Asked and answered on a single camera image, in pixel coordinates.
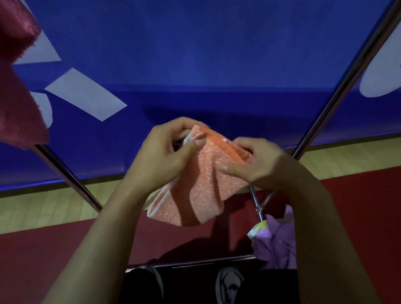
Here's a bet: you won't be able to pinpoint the orange patterned towel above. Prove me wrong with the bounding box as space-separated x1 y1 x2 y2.
145 120 256 233

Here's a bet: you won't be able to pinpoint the person's right hand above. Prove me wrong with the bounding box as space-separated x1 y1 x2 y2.
217 135 316 198

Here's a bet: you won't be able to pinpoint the person's grey shoe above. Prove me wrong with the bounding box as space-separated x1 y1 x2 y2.
138 264 167 297
213 265 246 304

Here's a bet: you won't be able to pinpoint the person's right grey shoe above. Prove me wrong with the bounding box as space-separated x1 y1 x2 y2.
213 265 246 304

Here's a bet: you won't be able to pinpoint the yellow white cloth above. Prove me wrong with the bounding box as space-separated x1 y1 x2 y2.
246 218 269 245

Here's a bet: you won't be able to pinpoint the person's left grey shoe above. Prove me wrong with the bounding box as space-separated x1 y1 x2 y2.
138 264 167 297

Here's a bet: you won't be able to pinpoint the person's left forearm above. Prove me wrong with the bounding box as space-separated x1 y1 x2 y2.
40 175 156 304

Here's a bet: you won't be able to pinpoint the metal drying rack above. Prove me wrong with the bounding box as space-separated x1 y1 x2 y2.
22 0 401 296

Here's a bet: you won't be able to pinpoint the purple towel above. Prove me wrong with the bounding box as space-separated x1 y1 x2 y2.
249 202 304 273

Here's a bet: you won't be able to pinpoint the pink towel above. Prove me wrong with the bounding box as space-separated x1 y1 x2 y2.
0 0 63 153

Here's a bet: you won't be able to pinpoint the blue banner with white print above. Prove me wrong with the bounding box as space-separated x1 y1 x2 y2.
0 0 401 234

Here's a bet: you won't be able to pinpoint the person's right forearm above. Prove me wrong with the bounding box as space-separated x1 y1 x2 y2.
278 173 401 304

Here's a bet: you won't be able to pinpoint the person's black trousers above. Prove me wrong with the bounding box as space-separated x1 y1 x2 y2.
115 248 309 304

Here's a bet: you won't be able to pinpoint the person's left hand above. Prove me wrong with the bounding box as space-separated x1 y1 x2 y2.
122 112 211 208

